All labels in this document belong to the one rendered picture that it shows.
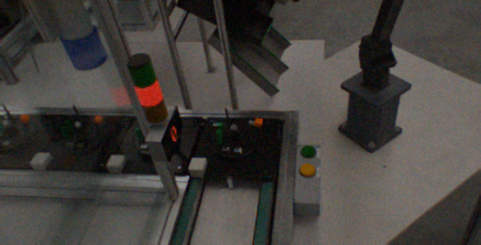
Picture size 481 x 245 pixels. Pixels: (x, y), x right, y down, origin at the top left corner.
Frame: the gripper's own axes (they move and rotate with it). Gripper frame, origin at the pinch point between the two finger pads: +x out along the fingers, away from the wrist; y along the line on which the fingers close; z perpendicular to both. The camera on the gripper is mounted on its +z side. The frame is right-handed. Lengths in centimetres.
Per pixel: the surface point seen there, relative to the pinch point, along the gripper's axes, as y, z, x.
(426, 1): -234, -147, -25
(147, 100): 66, 11, 13
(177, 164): 55, -21, 31
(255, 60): 13.7, -17.1, 14.4
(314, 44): -29, -42, 8
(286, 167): 49, -33, 1
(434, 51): -158, -147, -28
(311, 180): 53, -35, -6
